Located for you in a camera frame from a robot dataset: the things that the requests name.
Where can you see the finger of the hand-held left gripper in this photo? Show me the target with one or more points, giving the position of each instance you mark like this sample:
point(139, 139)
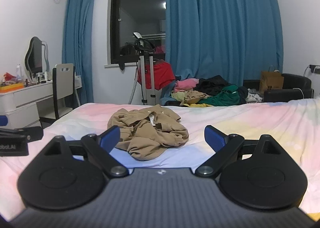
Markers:
point(3, 121)
point(30, 133)

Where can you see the pink garment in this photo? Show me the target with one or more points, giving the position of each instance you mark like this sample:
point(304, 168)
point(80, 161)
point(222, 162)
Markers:
point(185, 84)

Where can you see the narrow blue curtain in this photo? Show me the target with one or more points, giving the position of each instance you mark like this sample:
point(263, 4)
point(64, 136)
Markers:
point(77, 42)

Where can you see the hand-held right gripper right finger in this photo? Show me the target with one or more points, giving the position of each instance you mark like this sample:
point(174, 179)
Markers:
point(215, 138)

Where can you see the wavy-framed mirror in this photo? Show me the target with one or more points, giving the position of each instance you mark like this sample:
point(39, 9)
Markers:
point(35, 57)

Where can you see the garment steamer stand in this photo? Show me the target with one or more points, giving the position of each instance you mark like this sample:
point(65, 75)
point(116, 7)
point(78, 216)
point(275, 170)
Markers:
point(144, 44)

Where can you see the tan printed t-shirt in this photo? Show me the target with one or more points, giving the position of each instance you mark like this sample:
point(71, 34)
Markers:
point(150, 143)

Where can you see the white patterned cloth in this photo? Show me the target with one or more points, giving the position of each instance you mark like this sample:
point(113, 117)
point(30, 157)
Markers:
point(253, 98)

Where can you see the wall power outlet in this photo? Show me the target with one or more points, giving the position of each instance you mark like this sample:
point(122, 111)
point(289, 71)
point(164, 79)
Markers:
point(315, 69)

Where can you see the brown paper bag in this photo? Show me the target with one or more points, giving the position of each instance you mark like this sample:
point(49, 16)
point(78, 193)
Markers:
point(271, 81)

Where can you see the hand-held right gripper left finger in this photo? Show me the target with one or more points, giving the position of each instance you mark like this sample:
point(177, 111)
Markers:
point(110, 138)

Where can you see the white bottle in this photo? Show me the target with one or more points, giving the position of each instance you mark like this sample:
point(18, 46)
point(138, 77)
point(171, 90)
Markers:
point(18, 70)

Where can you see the white-backed chair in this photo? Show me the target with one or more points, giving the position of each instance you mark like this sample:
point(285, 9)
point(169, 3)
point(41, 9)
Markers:
point(63, 77)

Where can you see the red garment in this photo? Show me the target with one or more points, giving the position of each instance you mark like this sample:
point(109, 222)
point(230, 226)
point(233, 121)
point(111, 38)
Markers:
point(162, 75)

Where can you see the white desk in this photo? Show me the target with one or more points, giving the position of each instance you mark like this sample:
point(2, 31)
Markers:
point(25, 93)

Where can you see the yellow garment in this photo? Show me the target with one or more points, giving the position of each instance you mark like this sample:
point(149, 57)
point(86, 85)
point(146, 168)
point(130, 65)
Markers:
point(200, 105)

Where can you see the dark window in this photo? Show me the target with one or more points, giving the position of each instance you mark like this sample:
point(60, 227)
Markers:
point(137, 12)

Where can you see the black sofa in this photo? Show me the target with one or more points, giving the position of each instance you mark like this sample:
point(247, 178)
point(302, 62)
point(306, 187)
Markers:
point(295, 82)

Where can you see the wide blue curtain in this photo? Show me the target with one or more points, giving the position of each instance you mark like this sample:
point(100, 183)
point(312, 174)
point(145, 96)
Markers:
point(220, 30)

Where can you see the pale green garment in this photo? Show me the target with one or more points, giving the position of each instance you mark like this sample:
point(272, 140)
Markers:
point(178, 96)

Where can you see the beige garment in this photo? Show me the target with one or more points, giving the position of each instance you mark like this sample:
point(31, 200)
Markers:
point(196, 95)

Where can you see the pastel bed sheet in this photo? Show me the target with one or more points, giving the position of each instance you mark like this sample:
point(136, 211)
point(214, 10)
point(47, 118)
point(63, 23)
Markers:
point(250, 118)

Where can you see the orange box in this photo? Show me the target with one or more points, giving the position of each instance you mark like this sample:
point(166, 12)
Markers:
point(12, 88)

